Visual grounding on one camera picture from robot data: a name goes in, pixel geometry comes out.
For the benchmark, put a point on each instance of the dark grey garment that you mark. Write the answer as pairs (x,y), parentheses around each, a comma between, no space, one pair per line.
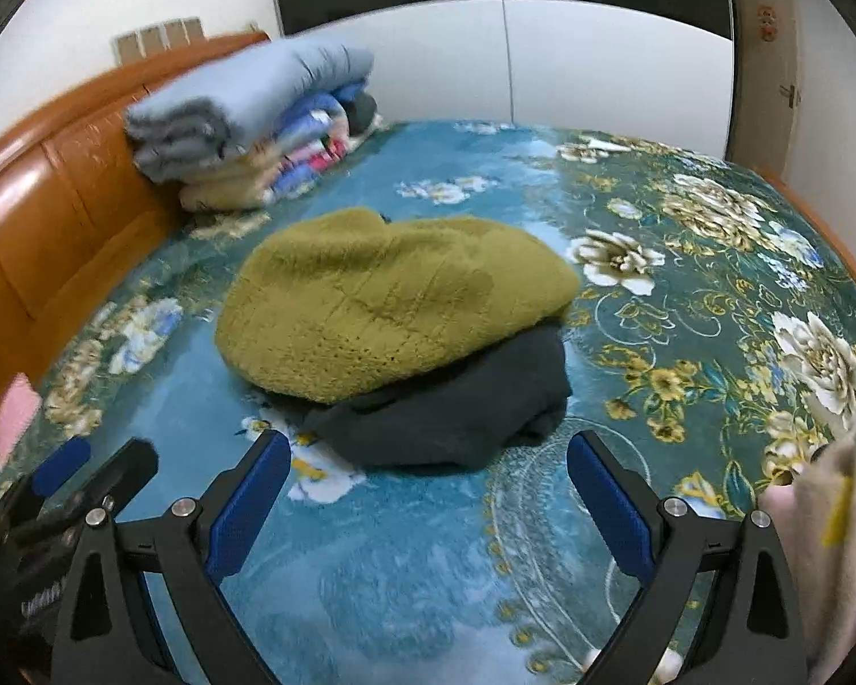
(464,407)

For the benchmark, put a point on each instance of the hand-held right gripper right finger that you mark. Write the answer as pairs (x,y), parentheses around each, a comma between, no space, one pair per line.
(608,506)

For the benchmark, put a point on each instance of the folded grey-blue quilt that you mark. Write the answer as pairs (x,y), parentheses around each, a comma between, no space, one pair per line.
(257,93)

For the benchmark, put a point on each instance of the folded cream yellow quilt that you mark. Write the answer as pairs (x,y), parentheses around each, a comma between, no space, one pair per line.
(221,189)

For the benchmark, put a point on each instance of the red door sticker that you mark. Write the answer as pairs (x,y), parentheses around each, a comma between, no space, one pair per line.
(766,23)

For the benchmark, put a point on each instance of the pink cloth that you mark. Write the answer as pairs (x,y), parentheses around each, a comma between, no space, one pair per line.
(14,421)

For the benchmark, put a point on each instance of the teal floral bed blanket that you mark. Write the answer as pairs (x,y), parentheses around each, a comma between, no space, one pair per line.
(685,300)

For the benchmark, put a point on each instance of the brown wall panels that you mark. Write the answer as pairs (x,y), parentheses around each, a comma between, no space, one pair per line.
(160,39)

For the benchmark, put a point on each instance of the olive green fuzzy sweater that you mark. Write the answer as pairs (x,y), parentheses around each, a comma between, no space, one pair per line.
(392,300)

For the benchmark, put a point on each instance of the white wardrobe with black band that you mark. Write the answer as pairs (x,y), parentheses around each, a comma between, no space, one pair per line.
(599,57)

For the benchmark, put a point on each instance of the dark folded cloth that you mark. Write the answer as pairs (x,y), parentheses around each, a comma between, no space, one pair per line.
(362,110)

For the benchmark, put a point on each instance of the cream garment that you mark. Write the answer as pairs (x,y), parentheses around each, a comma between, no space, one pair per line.
(849,514)

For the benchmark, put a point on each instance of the beige room door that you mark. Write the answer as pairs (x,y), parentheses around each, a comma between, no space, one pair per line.
(763,107)

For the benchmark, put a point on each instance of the stack of colourful folded quilts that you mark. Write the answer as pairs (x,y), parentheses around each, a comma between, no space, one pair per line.
(314,135)

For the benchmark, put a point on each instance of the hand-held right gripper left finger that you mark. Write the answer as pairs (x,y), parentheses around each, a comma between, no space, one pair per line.
(251,506)

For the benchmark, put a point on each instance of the orange wooden headboard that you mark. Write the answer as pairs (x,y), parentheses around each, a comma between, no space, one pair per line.
(50,214)

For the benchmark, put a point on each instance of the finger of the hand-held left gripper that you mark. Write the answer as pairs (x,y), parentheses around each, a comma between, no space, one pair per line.
(61,464)
(125,467)

